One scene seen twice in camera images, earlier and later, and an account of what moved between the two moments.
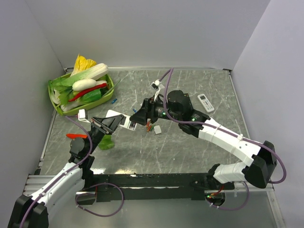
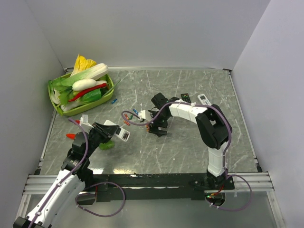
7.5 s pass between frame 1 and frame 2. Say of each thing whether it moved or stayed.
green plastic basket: stayed
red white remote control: moved
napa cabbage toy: stayed
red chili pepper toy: stayed
